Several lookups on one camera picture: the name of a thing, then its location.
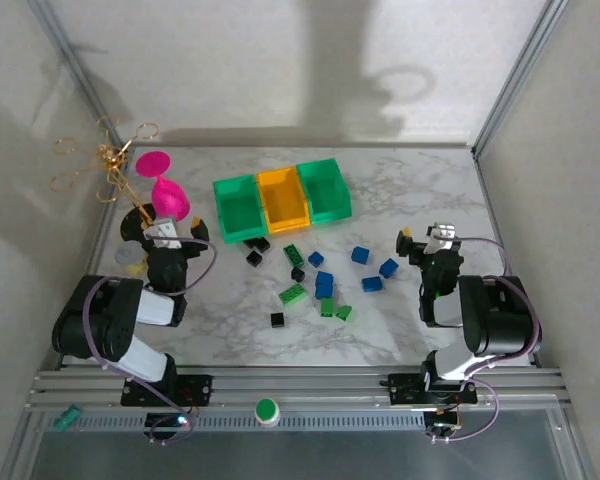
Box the gold wire glass rack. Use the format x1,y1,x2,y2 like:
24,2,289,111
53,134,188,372
49,114,160,246

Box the aluminium mounting rail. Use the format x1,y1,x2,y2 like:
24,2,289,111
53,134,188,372
24,367,571,414

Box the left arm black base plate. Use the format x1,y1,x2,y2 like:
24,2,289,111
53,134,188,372
120,373,215,407

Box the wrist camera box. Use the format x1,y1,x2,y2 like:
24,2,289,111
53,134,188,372
426,223,457,253
142,217,182,250

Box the gold jar with grey lid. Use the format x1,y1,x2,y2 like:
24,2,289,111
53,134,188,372
113,240,150,276

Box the teal connector block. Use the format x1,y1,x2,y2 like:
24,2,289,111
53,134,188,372
53,404,83,432

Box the pink plastic wine glass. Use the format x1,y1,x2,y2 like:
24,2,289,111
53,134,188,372
134,149,191,222

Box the green plastic bin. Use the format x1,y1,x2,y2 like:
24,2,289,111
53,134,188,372
295,157,355,227
212,173,270,246

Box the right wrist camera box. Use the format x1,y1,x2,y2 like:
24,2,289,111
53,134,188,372
426,223,457,253

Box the light green long lego brick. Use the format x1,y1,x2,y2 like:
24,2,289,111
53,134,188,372
278,282,309,306

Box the green push button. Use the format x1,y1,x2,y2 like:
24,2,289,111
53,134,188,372
254,397,281,429

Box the small controller board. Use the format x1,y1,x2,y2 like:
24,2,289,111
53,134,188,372
424,412,464,436
147,413,196,432

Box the yellow plastic bin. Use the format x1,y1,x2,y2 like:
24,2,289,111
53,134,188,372
256,166,312,235

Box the aluminium frame post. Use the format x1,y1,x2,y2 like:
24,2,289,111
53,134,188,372
471,0,567,160
27,0,134,151

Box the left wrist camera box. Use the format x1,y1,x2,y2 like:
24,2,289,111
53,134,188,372
142,217,182,250

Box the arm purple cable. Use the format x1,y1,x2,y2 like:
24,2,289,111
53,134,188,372
426,236,542,445
83,238,219,447

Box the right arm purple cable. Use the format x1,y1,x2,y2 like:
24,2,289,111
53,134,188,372
426,236,542,445

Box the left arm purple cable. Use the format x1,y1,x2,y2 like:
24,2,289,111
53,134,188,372
83,238,219,447

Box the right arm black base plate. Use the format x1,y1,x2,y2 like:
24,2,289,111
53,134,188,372
381,372,480,406

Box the grey slotted cable duct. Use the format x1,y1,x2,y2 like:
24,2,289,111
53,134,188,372
42,412,426,432

